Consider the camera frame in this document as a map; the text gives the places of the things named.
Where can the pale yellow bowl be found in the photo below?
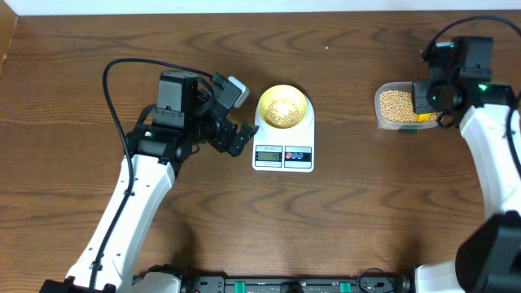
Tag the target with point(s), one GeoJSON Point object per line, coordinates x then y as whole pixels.
{"type": "Point", "coordinates": [278, 92]}

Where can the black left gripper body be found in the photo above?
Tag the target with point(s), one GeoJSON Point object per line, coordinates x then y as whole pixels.
{"type": "Point", "coordinates": [218, 134]}

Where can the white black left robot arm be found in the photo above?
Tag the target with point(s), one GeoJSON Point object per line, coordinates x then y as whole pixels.
{"type": "Point", "coordinates": [189, 112]}

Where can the white digital kitchen scale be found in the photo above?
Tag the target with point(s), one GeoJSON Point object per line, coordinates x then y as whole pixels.
{"type": "Point", "coordinates": [285, 150]}

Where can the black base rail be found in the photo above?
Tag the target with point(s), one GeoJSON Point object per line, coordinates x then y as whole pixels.
{"type": "Point", "coordinates": [372, 280]}

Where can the green tape piece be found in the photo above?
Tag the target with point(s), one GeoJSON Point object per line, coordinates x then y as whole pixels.
{"type": "Point", "coordinates": [410, 131]}

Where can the clear plastic container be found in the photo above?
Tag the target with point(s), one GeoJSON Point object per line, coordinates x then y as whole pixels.
{"type": "Point", "coordinates": [383, 123]}

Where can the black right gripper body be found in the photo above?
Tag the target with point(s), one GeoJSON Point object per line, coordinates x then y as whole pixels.
{"type": "Point", "coordinates": [428, 98]}

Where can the soybeans pile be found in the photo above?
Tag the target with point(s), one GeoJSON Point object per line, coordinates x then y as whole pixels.
{"type": "Point", "coordinates": [397, 106]}

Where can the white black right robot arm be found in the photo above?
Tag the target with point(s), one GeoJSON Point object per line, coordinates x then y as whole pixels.
{"type": "Point", "coordinates": [489, 260]}

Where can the yellow measuring scoop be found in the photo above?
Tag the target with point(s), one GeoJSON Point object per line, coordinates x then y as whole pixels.
{"type": "Point", "coordinates": [420, 118]}

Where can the soybeans in bowl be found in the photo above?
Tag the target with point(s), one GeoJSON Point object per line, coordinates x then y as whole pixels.
{"type": "Point", "coordinates": [283, 114]}

